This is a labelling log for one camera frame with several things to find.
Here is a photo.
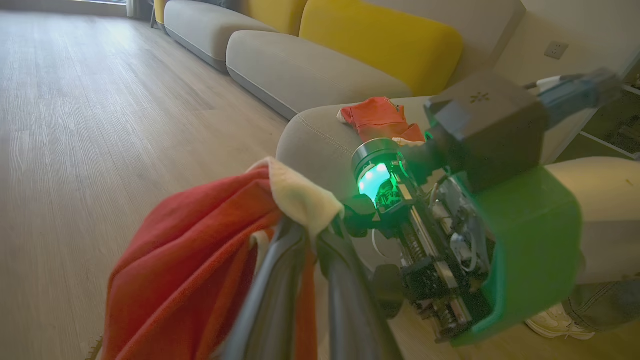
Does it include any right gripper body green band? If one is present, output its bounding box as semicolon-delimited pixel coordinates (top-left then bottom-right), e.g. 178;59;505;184
350;138;584;348

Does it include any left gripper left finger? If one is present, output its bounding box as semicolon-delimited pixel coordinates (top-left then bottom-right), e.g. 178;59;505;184
220;220;311;360

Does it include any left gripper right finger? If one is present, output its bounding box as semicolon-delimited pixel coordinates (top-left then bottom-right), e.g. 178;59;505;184
316;227;404;360

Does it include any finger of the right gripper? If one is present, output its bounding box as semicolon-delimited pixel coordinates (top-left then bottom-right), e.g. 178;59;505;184
342;194;379;239
371;264;405;321

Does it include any red fleece garment cream trim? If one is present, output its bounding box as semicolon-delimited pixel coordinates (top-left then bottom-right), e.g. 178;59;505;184
101;156;346;360

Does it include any orange-red shirt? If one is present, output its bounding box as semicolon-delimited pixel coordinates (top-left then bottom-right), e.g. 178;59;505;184
336;96;427;147

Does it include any white sneaker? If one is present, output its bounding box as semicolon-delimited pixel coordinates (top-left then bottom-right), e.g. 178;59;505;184
524;302;597;341

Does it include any blue jeans leg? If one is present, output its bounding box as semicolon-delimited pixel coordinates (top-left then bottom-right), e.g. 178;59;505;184
562;278;640;334

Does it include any white open shelf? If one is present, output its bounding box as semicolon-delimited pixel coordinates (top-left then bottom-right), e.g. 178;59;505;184
554;49;640;163

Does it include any dark grey wrist camera box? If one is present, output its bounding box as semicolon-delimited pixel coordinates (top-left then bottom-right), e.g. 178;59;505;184
424;70;549;194

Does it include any camera connector cable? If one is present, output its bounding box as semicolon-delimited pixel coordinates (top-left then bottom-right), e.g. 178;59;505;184
522;67;623;128

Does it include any white wall socket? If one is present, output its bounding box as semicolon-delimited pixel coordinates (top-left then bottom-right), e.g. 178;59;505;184
543;40;570;61

